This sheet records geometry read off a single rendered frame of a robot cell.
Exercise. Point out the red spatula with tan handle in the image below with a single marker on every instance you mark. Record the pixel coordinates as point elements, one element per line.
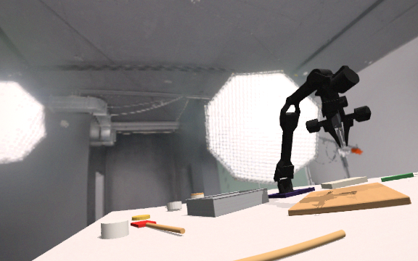
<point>153,224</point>

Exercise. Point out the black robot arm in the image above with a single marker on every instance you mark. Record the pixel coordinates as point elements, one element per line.
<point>327,85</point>

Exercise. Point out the dark grey roasting tin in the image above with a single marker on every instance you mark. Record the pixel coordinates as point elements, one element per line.
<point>222,204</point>

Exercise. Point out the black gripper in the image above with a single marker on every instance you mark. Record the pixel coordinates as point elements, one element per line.
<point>360,114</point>

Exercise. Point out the light grey cylinder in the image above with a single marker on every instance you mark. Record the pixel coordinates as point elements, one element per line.
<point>114,229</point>

